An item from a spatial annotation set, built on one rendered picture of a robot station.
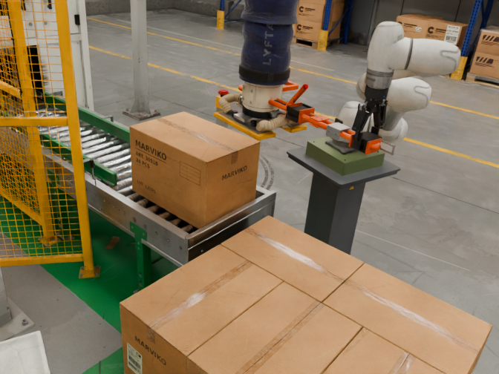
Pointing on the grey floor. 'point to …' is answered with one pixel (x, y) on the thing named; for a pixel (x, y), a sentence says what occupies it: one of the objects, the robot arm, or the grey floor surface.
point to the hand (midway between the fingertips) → (365, 140)
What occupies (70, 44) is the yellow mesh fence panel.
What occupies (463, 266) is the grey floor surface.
